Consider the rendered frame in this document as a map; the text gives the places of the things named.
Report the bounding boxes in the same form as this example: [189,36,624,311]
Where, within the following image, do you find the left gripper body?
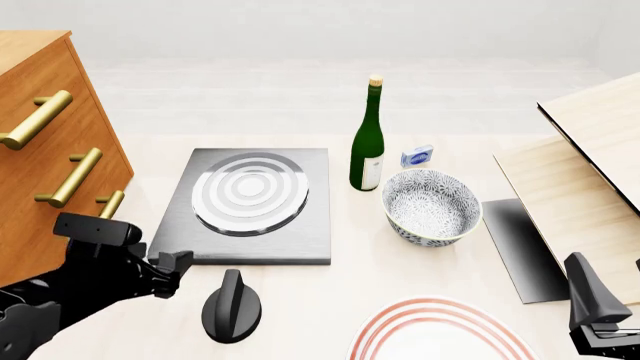
[97,241,174,301]

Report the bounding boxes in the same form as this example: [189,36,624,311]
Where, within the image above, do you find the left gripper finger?
[158,249,195,276]
[153,275,181,300]

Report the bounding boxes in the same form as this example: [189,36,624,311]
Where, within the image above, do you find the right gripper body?
[569,321,640,357]

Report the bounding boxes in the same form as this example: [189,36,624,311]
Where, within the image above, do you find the round black stove knob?
[201,268,263,345]

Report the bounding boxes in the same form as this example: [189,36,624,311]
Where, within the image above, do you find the flat black stove plate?
[147,147,332,267]

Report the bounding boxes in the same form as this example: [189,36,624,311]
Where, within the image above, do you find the pale wooden rack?
[481,72,640,307]

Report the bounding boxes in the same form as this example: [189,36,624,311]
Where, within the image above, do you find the wooden cabinet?
[0,30,135,288]

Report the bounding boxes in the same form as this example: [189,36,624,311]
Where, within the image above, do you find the white plate with red rings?
[346,296,541,360]

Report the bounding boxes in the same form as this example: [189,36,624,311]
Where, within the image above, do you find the patterned blue white bowl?
[381,168,483,249]

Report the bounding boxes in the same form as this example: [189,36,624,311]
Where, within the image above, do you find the green wine bottle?
[348,74,386,192]

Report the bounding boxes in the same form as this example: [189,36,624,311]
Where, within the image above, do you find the small blue white box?
[400,144,435,169]

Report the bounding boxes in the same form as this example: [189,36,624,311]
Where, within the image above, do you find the small brass drawer handle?
[95,189,126,221]

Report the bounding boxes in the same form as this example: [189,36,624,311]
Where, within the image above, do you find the medium brass drawer handle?
[33,147,104,210]

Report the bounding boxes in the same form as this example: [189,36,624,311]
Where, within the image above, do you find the large brass drawer handle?
[0,89,74,152]

